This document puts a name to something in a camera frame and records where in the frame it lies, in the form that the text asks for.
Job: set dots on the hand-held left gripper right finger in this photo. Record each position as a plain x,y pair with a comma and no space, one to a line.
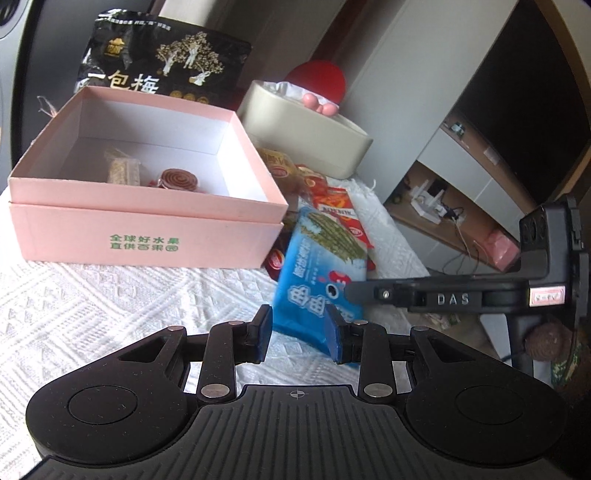
333,337

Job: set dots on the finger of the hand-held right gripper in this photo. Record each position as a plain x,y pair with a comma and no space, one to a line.
364,290

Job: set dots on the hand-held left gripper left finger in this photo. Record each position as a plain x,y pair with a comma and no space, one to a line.
264,337

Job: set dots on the blue snack packet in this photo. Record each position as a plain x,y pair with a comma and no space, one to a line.
307,258

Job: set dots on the red and white snack packet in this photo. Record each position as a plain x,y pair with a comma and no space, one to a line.
344,207

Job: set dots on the yellow bread packet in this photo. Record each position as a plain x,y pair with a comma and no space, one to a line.
277,164

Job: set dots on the pink cardboard box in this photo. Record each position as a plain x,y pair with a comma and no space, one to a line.
138,230

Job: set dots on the small pink box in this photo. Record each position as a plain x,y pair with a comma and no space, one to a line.
501,247

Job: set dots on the brown textured ball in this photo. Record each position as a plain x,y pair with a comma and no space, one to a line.
542,342

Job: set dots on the green patterned cloth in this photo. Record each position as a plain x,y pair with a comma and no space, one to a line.
575,369

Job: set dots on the wooden television cabinet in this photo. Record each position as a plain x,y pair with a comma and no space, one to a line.
489,194

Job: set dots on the white router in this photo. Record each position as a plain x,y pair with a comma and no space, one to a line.
429,203

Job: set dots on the beige tissue container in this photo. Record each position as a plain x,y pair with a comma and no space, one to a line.
300,134

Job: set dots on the white textured tablecloth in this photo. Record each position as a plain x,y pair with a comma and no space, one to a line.
92,304

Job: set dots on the brown swirl roll snack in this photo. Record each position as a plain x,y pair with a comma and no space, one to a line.
180,179

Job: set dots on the pink toy figure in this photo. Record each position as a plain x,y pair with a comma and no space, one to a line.
323,104

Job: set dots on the black television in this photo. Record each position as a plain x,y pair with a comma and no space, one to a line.
531,92

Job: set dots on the red round object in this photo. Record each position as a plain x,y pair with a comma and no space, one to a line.
318,78

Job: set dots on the white tissue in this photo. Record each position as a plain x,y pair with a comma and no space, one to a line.
281,88

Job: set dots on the cereal bar packet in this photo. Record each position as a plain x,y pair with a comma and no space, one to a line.
122,168

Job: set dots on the large black snack bag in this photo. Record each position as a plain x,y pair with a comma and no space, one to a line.
157,60

